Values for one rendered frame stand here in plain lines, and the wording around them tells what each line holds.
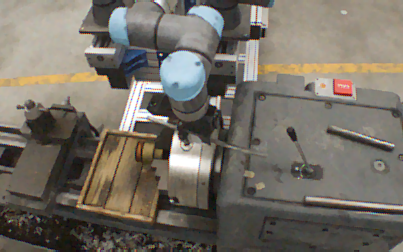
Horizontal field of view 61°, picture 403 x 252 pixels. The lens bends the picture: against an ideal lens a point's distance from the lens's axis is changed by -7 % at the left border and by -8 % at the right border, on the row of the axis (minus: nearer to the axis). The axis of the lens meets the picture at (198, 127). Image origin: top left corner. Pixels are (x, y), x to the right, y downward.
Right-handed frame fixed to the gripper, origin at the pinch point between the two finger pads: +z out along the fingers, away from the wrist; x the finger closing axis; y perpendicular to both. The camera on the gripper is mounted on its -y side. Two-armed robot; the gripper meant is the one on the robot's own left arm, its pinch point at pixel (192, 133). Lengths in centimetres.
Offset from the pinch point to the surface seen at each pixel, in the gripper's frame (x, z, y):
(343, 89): 36, 16, 34
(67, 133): -8, 36, -54
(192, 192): -11.5, 19.5, 2.7
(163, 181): -11.3, 24.2, -8.1
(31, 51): 64, 168, -211
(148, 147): -2.9, 24.6, -17.7
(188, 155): -2.8, 13.4, -1.7
